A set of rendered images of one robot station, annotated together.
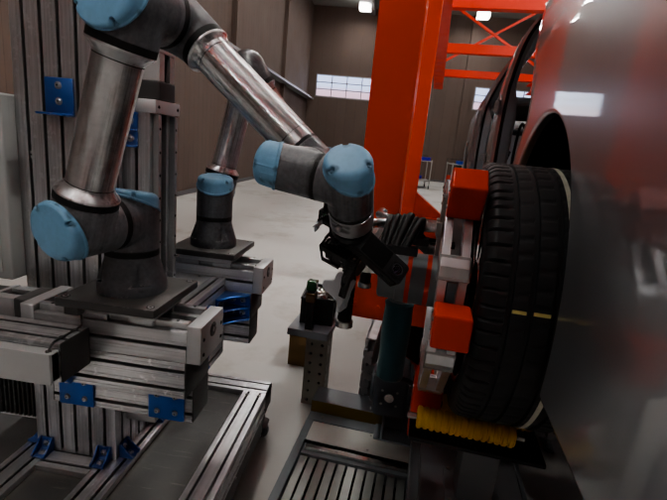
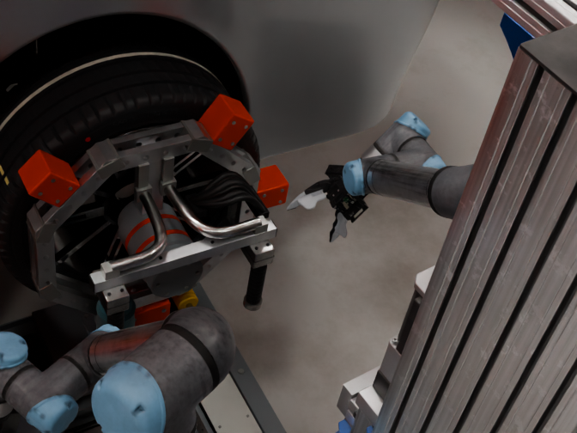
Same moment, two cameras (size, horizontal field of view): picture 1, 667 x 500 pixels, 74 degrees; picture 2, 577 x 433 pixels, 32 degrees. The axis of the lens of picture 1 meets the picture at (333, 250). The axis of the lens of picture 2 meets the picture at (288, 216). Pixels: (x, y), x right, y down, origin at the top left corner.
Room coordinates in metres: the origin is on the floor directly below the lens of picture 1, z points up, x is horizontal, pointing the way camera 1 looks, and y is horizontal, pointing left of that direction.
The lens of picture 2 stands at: (2.09, 0.96, 2.58)
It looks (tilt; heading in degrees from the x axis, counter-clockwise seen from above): 46 degrees down; 222
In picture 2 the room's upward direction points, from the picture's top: 11 degrees clockwise
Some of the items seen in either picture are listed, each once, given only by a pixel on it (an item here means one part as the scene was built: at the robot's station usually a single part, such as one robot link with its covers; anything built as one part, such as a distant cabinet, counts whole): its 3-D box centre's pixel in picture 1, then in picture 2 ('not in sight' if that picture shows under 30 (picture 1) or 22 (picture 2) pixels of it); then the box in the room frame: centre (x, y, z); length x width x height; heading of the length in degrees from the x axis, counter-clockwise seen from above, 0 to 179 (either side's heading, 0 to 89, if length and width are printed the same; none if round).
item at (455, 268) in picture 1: (444, 283); (147, 224); (1.16, -0.31, 0.85); 0.54 x 0.07 x 0.54; 169
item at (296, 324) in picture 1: (320, 315); not in sight; (1.87, 0.03, 0.44); 0.43 x 0.17 x 0.03; 169
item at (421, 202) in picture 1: (446, 217); not in sight; (3.58, -0.88, 0.69); 0.52 x 0.17 x 0.35; 79
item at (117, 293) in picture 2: not in sight; (110, 289); (1.37, -0.14, 0.93); 0.09 x 0.05 x 0.05; 79
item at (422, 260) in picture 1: (417, 279); (159, 246); (1.18, -0.24, 0.85); 0.21 x 0.14 x 0.14; 79
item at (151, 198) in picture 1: (129, 217); not in sight; (0.97, 0.46, 0.98); 0.13 x 0.12 x 0.14; 163
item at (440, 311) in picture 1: (450, 325); (264, 188); (0.85, -0.25, 0.85); 0.09 x 0.08 x 0.07; 169
